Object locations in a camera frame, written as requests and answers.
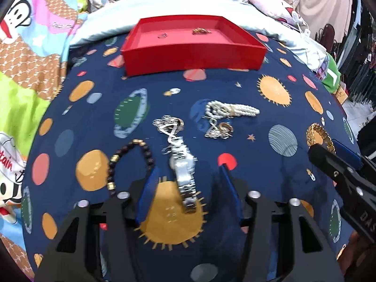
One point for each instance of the silver wristwatch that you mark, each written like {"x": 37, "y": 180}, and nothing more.
{"x": 184, "y": 170}

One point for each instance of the cartoon monkey blanket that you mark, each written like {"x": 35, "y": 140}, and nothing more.
{"x": 32, "y": 64}

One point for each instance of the gold hoop earrings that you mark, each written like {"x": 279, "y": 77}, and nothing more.
{"x": 225, "y": 127}

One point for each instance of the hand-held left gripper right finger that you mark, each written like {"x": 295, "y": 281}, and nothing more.
{"x": 231, "y": 192}

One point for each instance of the red tray box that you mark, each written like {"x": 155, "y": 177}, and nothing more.
{"x": 191, "y": 45}

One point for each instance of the navy planet print blanket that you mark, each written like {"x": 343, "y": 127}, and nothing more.
{"x": 249, "y": 158}

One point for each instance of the beige curtain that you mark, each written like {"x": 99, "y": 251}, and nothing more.
{"x": 323, "y": 3}

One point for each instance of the person's right hand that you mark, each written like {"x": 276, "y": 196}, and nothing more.
{"x": 359, "y": 258}

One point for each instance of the light blue quilt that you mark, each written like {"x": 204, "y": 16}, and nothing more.
{"x": 111, "y": 20}

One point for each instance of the small brown box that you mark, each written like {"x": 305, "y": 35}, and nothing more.
{"x": 340, "y": 94}

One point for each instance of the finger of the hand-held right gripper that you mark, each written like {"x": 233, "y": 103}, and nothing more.
{"x": 326, "y": 157}
{"x": 346, "y": 154}

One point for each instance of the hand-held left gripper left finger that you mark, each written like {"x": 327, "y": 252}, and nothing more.
{"x": 149, "y": 192}

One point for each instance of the silver brooch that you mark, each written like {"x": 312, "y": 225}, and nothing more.
{"x": 211, "y": 133}

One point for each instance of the green garment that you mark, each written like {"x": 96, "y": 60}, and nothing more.
{"x": 332, "y": 75}

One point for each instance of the hanging dark clothes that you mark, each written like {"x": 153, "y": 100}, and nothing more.
{"x": 361, "y": 50}

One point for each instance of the dark red chair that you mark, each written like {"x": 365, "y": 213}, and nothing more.
{"x": 326, "y": 35}

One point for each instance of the pink pillow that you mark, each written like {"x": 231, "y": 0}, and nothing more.
{"x": 273, "y": 6}

